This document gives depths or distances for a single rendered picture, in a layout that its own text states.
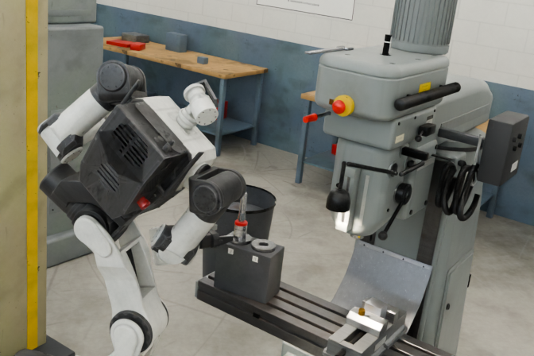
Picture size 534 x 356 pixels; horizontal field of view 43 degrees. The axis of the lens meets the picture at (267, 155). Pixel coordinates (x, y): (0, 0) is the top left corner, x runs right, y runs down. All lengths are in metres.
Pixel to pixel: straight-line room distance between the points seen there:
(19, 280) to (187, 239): 1.77
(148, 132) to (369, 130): 0.66
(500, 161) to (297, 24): 5.19
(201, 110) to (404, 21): 0.77
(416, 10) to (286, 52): 5.14
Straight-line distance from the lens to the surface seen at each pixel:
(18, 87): 3.25
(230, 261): 2.49
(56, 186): 2.12
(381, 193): 2.12
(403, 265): 2.64
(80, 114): 2.01
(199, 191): 1.81
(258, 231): 4.18
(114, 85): 1.93
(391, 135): 2.00
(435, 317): 2.74
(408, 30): 2.24
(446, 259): 2.63
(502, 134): 2.22
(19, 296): 3.64
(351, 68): 1.92
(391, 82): 1.89
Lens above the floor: 2.18
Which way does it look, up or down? 17 degrees down
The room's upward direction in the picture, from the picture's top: 6 degrees clockwise
